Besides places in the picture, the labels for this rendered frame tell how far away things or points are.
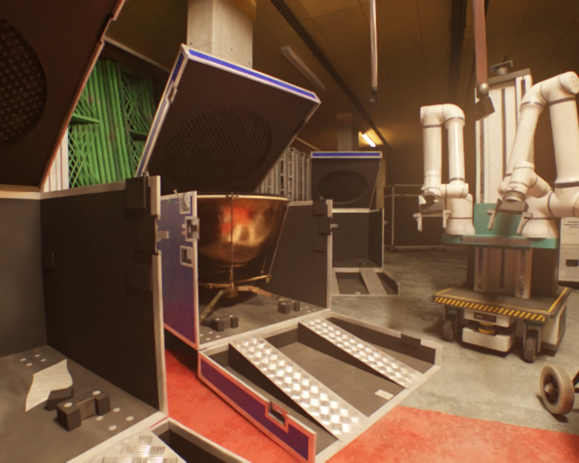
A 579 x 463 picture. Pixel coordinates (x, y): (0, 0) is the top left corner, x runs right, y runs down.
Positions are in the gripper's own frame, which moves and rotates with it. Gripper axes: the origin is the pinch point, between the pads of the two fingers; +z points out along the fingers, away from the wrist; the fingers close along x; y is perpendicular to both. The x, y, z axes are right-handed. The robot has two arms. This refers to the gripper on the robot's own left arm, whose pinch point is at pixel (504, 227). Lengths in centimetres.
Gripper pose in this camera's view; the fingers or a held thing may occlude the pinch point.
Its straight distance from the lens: 171.9
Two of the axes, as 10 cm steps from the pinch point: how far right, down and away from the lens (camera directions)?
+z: -4.0, 9.1, -0.8
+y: -7.6, -3.8, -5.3
